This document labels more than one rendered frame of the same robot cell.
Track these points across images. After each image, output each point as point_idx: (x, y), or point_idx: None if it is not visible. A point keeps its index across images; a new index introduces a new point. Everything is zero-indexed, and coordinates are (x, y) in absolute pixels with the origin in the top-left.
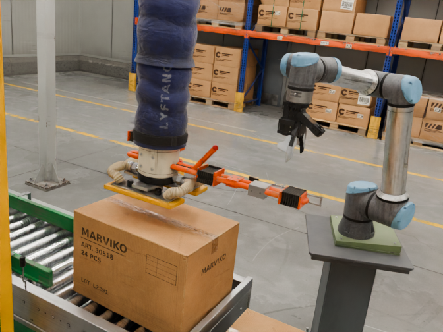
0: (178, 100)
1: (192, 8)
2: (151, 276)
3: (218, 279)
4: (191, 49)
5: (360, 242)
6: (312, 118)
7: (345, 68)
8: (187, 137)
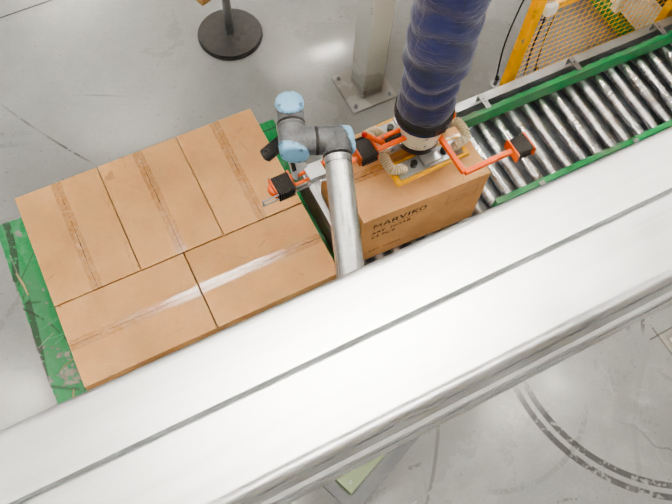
0: (401, 83)
1: (413, 21)
2: None
3: None
4: (412, 57)
5: None
6: (277, 148)
7: (337, 219)
8: (407, 128)
